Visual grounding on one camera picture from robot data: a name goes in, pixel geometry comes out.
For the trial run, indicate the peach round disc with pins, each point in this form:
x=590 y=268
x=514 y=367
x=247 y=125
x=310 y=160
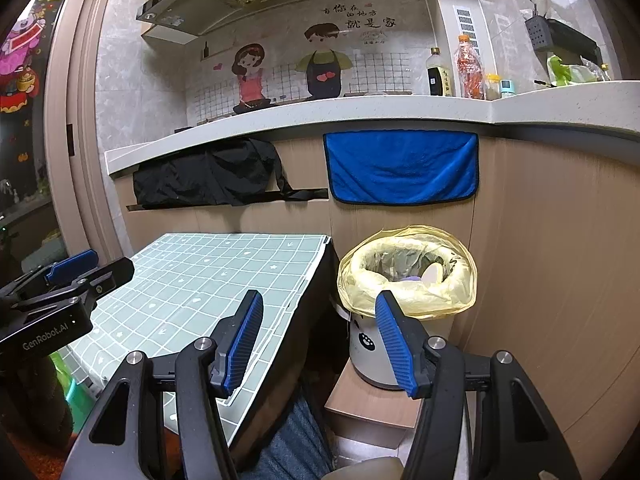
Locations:
x=433 y=272

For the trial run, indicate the grey stone countertop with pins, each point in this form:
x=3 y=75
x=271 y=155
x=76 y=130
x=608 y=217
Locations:
x=400 y=112

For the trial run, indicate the black cloth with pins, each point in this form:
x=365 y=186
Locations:
x=210 y=175

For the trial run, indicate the dark sauce bottle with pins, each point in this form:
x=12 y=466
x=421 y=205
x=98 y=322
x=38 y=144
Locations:
x=439 y=77

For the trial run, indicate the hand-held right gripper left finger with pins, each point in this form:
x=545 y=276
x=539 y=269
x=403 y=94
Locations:
x=245 y=340

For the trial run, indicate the green plastic bag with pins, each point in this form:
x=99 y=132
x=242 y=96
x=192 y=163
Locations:
x=565 y=72

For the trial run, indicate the yellow plastic trash bag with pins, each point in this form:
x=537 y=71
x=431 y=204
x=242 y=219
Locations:
x=360 y=280

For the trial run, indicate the small yellow lid jar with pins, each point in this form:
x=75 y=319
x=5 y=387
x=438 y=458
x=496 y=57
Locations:
x=493 y=89

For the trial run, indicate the blue towel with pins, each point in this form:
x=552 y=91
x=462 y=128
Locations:
x=400 y=170

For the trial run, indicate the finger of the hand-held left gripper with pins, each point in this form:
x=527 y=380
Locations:
x=70 y=262
x=112 y=272

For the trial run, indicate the wooden platform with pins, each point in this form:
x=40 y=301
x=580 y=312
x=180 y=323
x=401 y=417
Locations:
x=370 y=410

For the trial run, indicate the person's leg in jeans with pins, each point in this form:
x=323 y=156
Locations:
x=295 y=440

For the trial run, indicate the cartoon couple wall sticker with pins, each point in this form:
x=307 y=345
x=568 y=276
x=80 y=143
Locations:
x=300 y=60

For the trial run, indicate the white trash bin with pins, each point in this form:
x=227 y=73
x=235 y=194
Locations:
x=365 y=355

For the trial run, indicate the colourful window decal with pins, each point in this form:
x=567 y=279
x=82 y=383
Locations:
x=25 y=50

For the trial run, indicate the green plastic basin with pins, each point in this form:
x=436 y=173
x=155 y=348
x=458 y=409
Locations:
x=75 y=390

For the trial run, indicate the brown door frame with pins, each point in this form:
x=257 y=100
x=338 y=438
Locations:
x=85 y=185

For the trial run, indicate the white vented column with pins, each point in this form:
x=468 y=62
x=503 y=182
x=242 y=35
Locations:
x=462 y=20

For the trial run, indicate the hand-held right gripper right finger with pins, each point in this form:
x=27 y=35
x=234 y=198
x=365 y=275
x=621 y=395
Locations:
x=395 y=340

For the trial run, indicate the white spoon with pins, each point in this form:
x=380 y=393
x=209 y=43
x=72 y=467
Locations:
x=538 y=0

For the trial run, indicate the red label plastic bottle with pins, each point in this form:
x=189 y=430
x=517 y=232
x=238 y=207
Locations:
x=470 y=70

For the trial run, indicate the green grid table mat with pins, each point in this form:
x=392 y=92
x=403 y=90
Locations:
x=200 y=280

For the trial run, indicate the small teal timer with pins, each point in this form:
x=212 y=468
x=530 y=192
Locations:
x=507 y=89

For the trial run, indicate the black utensil holder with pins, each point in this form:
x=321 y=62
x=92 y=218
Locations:
x=536 y=35

